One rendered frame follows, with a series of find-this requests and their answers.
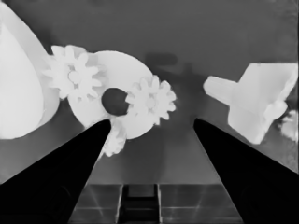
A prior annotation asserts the white toothed gear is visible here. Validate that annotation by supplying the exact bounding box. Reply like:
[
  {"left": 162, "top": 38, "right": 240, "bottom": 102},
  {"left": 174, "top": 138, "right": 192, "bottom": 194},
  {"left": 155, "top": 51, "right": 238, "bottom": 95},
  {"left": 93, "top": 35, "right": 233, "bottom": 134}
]
[
  {"left": 279, "top": 110, "right": 299, "bottom": 143},
  {"left": 125, "top": 75, "right": 177, "bottom": 125},
  {"left": 41, "top": 45, "right": 107, "bottom": 102},
  {"left": 101, "top": 119, "right": 127, "bottom": 158}
]

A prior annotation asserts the large thick white disc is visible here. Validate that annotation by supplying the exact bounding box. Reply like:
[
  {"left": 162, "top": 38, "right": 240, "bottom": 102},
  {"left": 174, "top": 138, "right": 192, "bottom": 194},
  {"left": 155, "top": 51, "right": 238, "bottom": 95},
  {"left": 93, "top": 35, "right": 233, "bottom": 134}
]
[{"left": 0, "top": 3, "right": 60, "bottom": 139}]

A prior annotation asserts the small white T-shaped piece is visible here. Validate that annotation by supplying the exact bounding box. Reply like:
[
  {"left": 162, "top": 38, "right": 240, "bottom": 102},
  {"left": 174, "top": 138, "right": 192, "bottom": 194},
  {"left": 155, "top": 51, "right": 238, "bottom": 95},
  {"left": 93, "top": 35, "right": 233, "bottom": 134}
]
[{"left": 203, "top": 63, "right": 298, "bottom": 145}]

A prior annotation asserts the white round carrier with pins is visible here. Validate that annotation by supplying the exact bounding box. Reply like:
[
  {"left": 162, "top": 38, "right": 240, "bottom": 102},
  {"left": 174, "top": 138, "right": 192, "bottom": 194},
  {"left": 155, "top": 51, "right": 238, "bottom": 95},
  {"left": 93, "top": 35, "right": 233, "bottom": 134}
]
[{"left": 66, "top": 50, "right": 157, "bottom": 141}]

